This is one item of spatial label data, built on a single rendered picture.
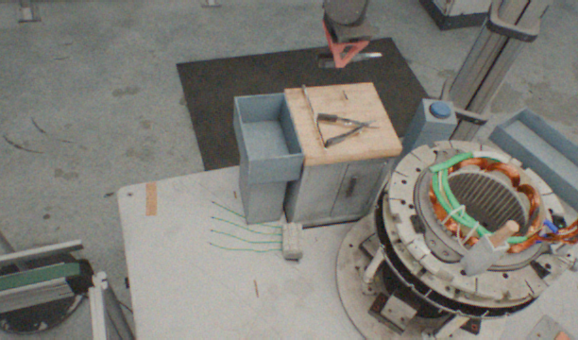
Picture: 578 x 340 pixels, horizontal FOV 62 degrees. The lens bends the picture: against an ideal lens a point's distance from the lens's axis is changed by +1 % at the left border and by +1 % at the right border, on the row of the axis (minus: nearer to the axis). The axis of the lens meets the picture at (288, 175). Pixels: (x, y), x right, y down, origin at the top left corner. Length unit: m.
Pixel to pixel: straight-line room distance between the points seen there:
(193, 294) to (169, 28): 2.08
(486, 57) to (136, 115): 1.69
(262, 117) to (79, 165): 1.37
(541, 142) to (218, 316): 0.80
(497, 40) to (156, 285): 0.92
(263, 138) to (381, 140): 0.25
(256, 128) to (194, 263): 0.33
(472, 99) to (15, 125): 1.97
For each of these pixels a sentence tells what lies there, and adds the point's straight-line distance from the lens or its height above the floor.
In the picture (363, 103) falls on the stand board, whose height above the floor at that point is 1.07.
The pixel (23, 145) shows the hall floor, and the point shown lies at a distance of 2.43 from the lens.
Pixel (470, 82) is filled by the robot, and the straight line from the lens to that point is 1.28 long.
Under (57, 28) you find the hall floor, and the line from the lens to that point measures 3.00.
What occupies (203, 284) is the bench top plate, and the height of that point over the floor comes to 0.78.
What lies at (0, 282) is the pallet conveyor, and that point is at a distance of 1.18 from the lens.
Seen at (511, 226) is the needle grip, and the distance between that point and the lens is 0.73.
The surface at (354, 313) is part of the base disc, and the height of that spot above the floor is 0.80.
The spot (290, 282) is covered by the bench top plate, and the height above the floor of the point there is 0.78.
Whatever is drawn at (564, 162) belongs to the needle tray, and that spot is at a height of 1.03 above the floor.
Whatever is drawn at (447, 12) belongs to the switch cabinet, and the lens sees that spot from 3.24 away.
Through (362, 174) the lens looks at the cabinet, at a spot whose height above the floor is 0.97.
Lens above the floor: 1.76
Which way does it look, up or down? 53 degrees down
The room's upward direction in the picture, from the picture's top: 11 degrees clockwise
